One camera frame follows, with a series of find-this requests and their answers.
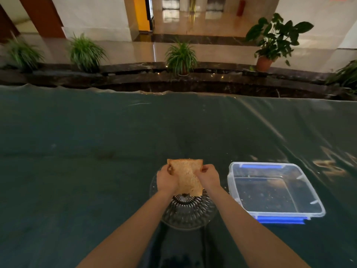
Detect dark marble ledge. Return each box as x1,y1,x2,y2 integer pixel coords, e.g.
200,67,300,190
0,62,357,101

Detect person's right forearm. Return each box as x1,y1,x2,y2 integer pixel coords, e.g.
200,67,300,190
203,185,310,268

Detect person's left hand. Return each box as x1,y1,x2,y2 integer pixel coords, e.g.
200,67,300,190
156,164,179,197

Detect person's right hand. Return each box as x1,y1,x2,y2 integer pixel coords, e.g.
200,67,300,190
194,164,221,192

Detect person's left forearm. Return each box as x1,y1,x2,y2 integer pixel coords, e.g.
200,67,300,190
77,188,176,268

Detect clear glass plate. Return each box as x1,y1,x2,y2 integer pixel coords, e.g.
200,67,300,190
149,166,219,230

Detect grassy green potted plant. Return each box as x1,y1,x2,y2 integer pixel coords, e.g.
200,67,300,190
165,39,199,77
67,33,109,73
325,60,357,95
5,32,45,73

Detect brown bread slice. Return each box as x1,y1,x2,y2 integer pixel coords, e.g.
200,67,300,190
167,158,204,197

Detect clear plastic container blue clips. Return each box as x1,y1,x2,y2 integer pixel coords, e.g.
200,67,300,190
227,162,326,225

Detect dark green table cloth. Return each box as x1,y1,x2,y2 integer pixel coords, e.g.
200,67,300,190
0,84,357,268

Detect broad-leaf plant in terracotta pot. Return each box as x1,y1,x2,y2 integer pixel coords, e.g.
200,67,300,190
245,13,315,73

